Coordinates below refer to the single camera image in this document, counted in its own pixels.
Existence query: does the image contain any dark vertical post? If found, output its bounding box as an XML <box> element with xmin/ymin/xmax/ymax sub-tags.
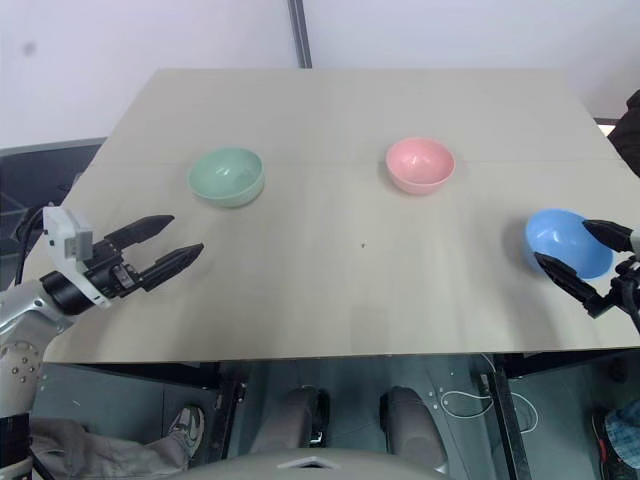
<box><xmin>288</xmin><ymin>0</ymin><xmax>314</xmax><ymax>69</ymax></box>

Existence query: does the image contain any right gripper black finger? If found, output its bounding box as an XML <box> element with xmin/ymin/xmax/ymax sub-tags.
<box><xmin>533</xmin><ymin>251</ymin><xmax>611</xmax><ymax>319</ymax></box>
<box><xmin>582</xmin><ymin>217</ymin><xmax>637</xmax><ymax>254</ymax></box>

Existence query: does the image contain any grey robot torso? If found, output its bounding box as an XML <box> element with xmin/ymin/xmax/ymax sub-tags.
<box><xmin>185</xmin><ymin>446</ymin><xmax>448</xmax><ymax>480</ymax></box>

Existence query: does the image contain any grey trouser leg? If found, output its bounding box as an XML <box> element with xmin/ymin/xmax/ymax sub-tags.
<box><xmin>28</xmin><ymin>417</ymin><xmax>190</xmax><ymax>480</ymax></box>

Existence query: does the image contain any blue checked cloth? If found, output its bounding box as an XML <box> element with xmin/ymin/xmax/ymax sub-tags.
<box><xmin>591</xmin><ymin>398</ymin><xmax>640</xmax><ymax>480</ymax></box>

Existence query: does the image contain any dark grey cabinet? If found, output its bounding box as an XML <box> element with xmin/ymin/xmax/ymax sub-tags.
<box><xmin>0</xmin><ymin>136</ymin><xmax>109</xmax><ymax>217</ymax></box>

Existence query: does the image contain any person in dark clothes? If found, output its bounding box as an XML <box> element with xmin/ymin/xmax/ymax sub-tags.
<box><xmin>608</xmin><ymin>88</ymin><xmax>640</xmax><ymax>180</ymax></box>

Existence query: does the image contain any blue bowl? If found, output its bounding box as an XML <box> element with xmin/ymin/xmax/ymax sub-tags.
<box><xmin>524</xmin><ymin>208</ymin><xmax>615</xmax><ymax>281</ymax></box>

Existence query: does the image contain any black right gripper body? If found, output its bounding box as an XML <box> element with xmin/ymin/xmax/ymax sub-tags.
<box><xmin>606</xmin><ymin>257</ymin><xmax>640</xmax><ymax>314</ymax></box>

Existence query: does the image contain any grey sneaker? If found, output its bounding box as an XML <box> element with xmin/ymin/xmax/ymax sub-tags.
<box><xmin>168</xmin><ymin>404</ymin><xmax>206</xmax><ymax>460</ymax></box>

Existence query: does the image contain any green bowl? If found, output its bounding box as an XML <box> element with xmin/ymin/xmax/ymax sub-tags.
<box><xmin>186</xmin><ymin>145</ymin><xmax>266</xmax><ymax>210</ymax></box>

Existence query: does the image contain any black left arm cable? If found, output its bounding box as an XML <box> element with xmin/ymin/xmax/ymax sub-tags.
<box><xmin>11</xmin><ymin>206</ymin><xmax>52</xmax><ymax>290</ymax></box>

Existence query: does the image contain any pink bowl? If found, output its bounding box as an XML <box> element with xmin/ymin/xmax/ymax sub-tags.
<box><xmin>384</xmin><ymin>137</ymin><xmax>456</xmax><ymax>198</ymax></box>

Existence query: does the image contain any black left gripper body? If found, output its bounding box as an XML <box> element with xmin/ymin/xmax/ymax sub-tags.
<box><xmin>82</xmin><ymin>238</ymin><xmax>149</xmax><ymax>301</ymax></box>

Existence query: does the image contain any black table leg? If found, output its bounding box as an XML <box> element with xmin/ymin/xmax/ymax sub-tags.
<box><xmin>212</xmin><ymin>377</ymin><xmax>247</xmax><ymax>464</ymax></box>
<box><xmin>485</xmin><ymin>353</ymin><xmax>533</xmax><ymax>480</ymax></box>

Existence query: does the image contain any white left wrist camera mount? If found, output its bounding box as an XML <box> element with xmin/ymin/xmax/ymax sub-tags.
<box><xmin>41</xmin><ymin>204</ymin><xmax>112</xmax><ymax>309</ymax></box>

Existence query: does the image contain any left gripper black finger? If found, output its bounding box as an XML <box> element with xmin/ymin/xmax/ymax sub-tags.
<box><xmin>102</xmin><ymin>214</ymin><xmax>176</xmax><ymax>251</ymax></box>
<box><xmin>140</xmin><ymin>242</ymin><xmax>206</xmax><ymax>294</ymax></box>

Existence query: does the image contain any white cable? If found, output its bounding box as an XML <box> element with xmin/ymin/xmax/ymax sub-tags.
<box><xmin>438</xmin><ymin>367</ymin><xmax>540</xmax><ymax>435</ymax></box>

